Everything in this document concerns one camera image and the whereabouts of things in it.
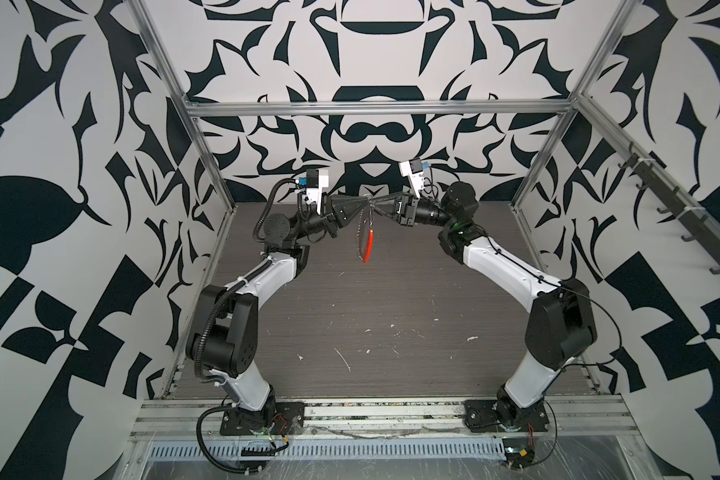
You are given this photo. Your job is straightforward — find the aluminium frame back crossbar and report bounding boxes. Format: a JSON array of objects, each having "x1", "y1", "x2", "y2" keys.
[{"x1": 184, "y1": 99, "x2": 572, "y2": 118}]

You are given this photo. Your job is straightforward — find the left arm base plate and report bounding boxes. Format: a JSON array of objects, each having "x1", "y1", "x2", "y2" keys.
[{"x1": 220, "y1": 401, "x2": 305, "y2": 436}]

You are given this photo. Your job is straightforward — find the small green-lit circuit board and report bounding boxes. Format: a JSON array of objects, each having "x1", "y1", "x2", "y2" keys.
[{"x1": 503, "y1": 438, "x2": 535, "y2": 471}]

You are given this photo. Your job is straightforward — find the white slotted cable duct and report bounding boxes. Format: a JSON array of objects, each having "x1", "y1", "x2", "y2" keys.
[{"x1": 149, "y1": 438, "x2": 506, "y2": 461}]

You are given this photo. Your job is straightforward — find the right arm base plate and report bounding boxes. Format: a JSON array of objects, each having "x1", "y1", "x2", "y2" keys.
[{"x1": 463, "y1": 398, "x2": 550, "y2": 433}]

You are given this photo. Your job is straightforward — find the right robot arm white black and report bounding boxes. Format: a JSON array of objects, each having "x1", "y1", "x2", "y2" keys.
[{"x1": 370, "y1": 182, "x2": 598, "y2": 426}]

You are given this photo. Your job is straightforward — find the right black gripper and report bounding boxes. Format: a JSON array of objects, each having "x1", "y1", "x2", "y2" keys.
[{"x1": 373, "y1": 195, "x2": 458, "y2": 234}]

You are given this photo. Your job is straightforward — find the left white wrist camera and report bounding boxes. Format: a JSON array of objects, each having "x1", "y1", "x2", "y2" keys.
[{"x1": 297, "y1": 168, "x2": 329, "y2": 215}]

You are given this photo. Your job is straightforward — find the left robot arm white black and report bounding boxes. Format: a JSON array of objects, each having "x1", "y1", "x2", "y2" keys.
[{"x1": 185, "y1": 195, "x2": 370, "y2": 414}]

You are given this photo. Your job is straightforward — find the grey wall hook rack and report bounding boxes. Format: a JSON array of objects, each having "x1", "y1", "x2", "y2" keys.
[{"x1": 619, "y1": 143, "x2": 720, "y2": 276}]

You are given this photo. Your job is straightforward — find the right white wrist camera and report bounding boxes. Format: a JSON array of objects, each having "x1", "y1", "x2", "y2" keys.
[{"x1": 398, "y1": 159, "x2": 435, "y2": 198}]

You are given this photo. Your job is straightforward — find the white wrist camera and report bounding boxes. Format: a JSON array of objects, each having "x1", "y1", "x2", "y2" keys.
[
  {"x1": 297, "y1": 168, "x2": 329, "y2": 215},
  {"x1": 398, "y1": 159, "x2": 435, "y2": 198}
]

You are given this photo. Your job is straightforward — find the large keyring with red handle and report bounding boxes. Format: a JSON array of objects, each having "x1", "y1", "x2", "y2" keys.
[{"x1": 357, "y1": 200, "x2": 375, "y2": 263}]

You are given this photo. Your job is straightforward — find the aluminium frame front rail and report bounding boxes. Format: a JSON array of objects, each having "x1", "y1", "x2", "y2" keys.
[{"x1": 129, "y1": 395, "x2": 639, "y2": 440}]

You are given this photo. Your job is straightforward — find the left black corrugated cable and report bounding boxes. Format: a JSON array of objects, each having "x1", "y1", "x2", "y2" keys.
[{"x1": 191, "y1": 177, "x2": 304, "y2": 475}]

